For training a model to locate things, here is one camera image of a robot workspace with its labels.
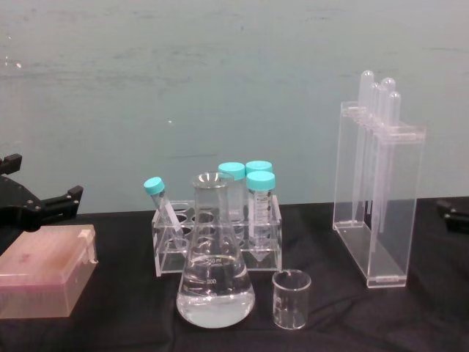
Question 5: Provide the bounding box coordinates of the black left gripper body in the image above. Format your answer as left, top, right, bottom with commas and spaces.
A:
0, 174, 49, 232

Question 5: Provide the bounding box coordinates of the clear acrylic pipette stand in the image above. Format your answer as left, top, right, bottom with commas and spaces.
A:
332, 100, 427, 290

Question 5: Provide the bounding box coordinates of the pink pipette tip box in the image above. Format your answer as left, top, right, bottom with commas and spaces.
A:
0, 224, 100, 318

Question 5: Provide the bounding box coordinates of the tilted tube with teal cap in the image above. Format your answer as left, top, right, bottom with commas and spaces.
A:
143, 176, 186, 254

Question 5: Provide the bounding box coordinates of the clear plastic transfer pipette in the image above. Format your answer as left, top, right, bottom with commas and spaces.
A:
369, 76, 396, 221
377, 91, 402, 234

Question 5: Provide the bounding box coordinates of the black table cloth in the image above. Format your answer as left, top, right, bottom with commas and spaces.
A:
0, 195, 469, 352

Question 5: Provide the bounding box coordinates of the clear tube with teal cap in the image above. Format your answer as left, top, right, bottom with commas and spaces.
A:
245, 159, 274, 221
218, 161, 246, 224

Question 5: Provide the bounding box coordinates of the glass conical flask with liquid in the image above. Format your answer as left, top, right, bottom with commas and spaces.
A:
175, 172, 256, 329

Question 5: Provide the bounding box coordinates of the clear acrylic tube rack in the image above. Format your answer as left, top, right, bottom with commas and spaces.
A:
151, 194, 284, 277

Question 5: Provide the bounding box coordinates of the small clear glass beaker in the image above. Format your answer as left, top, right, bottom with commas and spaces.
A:
271, 268, 313, 330

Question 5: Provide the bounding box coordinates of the graduated tube with teal cap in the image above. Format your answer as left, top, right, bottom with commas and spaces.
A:
245, 170, 276, 264

